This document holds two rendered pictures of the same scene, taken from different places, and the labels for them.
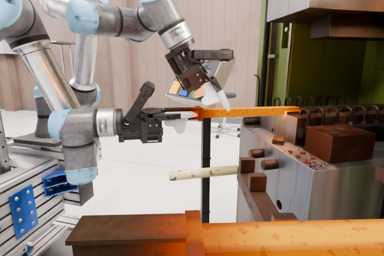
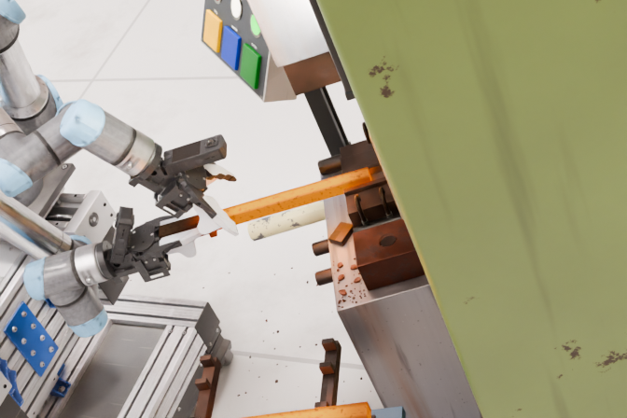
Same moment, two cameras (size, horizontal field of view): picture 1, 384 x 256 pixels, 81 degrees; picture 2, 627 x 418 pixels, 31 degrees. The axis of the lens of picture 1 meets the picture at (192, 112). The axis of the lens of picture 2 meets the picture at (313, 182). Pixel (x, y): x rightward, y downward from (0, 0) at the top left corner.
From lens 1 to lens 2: 168 cm
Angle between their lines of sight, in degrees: 34
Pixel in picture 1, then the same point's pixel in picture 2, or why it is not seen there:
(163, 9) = (100, 149)
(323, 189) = (360, 323)
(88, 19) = (19, 186)
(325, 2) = (318, 80)
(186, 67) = (163, 186)
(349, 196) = (405, 322)
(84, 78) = (22, 99)
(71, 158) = (68, 315)
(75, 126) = (58, 286)
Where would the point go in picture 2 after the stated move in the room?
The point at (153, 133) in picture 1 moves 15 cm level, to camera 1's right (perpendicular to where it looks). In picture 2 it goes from (154, 268) to (228, 257)
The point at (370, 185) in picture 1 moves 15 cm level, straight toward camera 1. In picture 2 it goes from (431, 305) to (370, 364)
